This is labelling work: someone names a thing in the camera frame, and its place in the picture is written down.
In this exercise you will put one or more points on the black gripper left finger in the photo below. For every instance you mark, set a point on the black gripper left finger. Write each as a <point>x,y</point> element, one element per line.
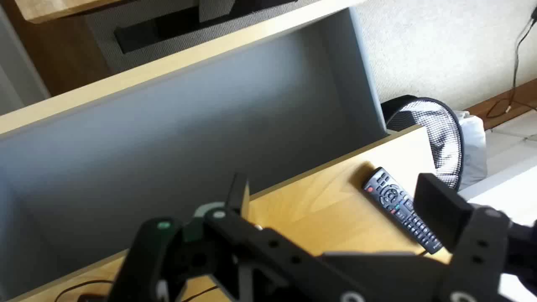
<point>262,245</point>

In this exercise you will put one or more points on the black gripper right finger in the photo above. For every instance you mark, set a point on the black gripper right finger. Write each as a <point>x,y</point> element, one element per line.
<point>445,212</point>

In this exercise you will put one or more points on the black remote control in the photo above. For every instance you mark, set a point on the black remote control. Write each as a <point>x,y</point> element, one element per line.
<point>395,201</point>

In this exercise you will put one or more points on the open drawer with grey inside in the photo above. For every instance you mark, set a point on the open drawer with grey inside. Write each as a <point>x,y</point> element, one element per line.
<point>168,156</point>

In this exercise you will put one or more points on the robot stand with wooden board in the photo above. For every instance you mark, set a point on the robot stand with wooden board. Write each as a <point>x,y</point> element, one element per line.
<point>61,8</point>

